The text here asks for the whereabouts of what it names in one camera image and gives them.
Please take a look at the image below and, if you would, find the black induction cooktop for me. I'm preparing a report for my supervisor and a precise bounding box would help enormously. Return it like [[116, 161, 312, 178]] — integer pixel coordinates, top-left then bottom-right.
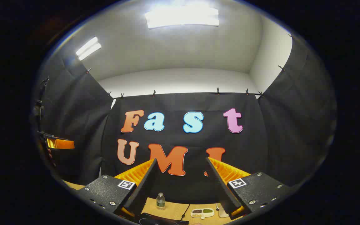
[[135, 212, 189, 225]]

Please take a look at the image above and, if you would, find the clear water bottle green label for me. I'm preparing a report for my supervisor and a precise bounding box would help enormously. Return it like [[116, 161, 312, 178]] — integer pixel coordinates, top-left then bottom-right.
[[156, 192, 166, 210]]

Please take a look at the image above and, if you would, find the small ceiling light panel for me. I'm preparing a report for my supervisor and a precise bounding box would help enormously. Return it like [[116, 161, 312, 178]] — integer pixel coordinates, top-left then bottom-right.
[[76, 37, 102, 61]]

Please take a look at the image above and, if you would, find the white divided seasoning dish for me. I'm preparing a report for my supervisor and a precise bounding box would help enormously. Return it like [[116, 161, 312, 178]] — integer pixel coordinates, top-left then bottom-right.
[[191, 208, 215, 219]]

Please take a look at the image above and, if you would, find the white toaster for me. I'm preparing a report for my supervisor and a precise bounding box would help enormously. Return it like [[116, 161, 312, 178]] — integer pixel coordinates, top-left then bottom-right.
[[217, 203, 229, 218]]

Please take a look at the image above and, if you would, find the black power cable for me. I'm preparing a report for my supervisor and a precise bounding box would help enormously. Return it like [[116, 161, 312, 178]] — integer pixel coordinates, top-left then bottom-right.
[[180, 204, 190, 221]]

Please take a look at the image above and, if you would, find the black backdrop cloth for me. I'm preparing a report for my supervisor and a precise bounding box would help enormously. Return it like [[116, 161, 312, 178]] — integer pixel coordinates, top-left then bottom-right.
[[32, 34, 338, 204]]

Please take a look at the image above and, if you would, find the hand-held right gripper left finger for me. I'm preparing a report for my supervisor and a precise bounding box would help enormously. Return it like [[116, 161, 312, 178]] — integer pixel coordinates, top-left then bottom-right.
[[77, 158, 158, 218]]

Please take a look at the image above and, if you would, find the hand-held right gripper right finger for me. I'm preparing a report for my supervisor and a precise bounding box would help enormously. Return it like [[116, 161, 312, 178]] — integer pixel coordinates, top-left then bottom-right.
[[204, 156, 290, 218]]

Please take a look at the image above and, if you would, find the large ceiling light panel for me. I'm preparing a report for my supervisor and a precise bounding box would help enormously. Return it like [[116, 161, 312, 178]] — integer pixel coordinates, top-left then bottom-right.
[[145, 6, 220, 29]]

